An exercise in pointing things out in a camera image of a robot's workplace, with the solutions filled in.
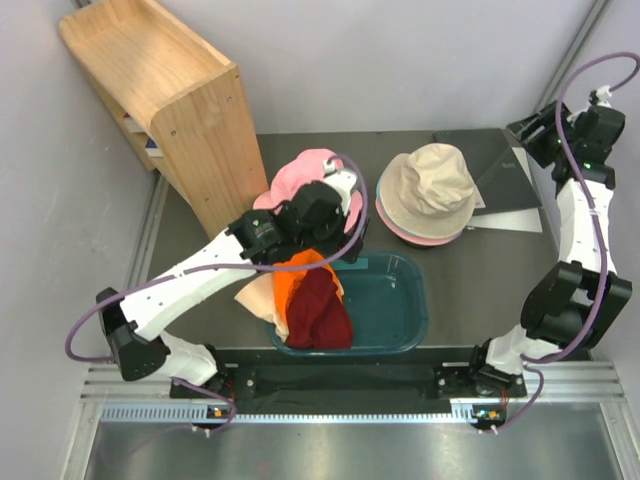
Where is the wooden shelf unit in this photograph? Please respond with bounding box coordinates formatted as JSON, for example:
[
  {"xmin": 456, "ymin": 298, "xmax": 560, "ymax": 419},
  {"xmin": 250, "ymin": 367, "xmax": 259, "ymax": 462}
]
[{"xmin": 59, "ymin": 1, "xmax": 267, "ymax": 238}]

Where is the beige bucket hat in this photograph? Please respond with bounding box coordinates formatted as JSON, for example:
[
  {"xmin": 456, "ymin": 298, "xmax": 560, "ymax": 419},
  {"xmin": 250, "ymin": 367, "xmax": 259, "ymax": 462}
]
[{"xmin": 376, "ymin": 143, "xmax": 476, "ymax": 240}]

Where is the teal plastic basin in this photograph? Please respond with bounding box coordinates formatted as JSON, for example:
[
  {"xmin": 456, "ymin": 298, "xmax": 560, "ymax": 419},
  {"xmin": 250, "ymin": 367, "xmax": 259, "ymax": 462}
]
[{"xmin": 266, "ymin": 251, "xmax": 429, "ymax": 358}]

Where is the dark red bucket hat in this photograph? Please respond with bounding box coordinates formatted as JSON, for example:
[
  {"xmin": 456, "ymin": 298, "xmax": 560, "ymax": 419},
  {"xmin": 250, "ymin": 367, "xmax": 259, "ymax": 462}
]
[{"xmin": 286, "ymin": 268, "xmax": 354, "ymax": 350}]

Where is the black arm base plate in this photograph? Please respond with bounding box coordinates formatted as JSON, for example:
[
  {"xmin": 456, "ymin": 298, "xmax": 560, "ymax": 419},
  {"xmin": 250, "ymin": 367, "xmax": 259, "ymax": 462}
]
[{"xmin": 202, "ymin": 363, "xmax": 525, "ymax": 401}]

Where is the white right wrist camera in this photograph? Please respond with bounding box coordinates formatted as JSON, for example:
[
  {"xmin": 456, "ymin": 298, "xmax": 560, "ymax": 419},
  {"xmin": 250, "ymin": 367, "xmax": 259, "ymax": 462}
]
[{"xmin": 567, "ymin": 85, "xmax": 612, "ymax": 125}]

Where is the peach bucket hat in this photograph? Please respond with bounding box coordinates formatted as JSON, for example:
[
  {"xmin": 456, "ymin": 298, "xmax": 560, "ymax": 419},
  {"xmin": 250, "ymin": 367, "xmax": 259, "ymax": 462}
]
[{"xmin": 234, "ymin": 273, "xmax": 289, "ymax": 342}]

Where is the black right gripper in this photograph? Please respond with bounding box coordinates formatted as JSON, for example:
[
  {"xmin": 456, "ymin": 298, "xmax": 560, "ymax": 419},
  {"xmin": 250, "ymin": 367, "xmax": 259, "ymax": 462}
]
[{"xmin": 505, "ymin": 101, "xmax": 578, "ymax": 169}]

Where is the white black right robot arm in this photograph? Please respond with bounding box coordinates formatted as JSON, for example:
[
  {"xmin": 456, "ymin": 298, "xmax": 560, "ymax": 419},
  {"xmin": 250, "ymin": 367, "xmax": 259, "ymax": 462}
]
[{"xmin": 466, "ymin": 100, "xmax": 632, "ymax": 396}]

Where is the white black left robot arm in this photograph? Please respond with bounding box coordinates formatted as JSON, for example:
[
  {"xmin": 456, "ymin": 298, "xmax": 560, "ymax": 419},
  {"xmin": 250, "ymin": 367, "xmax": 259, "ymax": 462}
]
[{"xmin": 97, "ymin": 149, "xmax": 368, "ymax": 397}]

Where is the orange bucket hat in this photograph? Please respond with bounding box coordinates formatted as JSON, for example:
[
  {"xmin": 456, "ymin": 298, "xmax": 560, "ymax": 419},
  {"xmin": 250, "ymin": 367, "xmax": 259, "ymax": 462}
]
[{"xmin": 272, "ymin": 265, "xmax": 343, "ymax": 326}]

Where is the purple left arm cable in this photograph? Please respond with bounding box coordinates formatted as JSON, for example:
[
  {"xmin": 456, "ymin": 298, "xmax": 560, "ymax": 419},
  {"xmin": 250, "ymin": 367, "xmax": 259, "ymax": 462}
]
[{"xmin": 64, "ymin": 153, "xmax": 371, "ymax": 434}]

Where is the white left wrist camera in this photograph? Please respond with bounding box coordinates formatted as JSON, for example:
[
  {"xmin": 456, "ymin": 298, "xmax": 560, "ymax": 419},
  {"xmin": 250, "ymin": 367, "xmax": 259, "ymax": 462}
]
[{"xmin": 322, "ymin": 157, "xmax": 358, "ymax": 213}]

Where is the aluminium frame rail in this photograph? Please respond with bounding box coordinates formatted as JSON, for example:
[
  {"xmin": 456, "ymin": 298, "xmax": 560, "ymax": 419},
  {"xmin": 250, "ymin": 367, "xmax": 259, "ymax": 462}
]
[{"xmin": 63, "ymin": 350, "xmax": 639, "ymax": 479}]

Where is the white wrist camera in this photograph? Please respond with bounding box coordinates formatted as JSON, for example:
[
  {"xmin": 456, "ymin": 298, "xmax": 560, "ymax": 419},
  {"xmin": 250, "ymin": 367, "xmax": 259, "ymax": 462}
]
[
  {"xmin": 567, "ymin": 85, "xmax": 612, "ymax": 125},
  {"xmin": 322, "ymin": 157, "xmax": 358, "ymax": 213}
]

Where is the light pink bucket hat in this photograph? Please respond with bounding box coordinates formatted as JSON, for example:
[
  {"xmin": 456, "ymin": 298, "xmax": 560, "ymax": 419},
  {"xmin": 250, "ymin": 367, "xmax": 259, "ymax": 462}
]
[{"xmin": 375, "ymin": 199, "xmax": 464, "ymax": 249}]

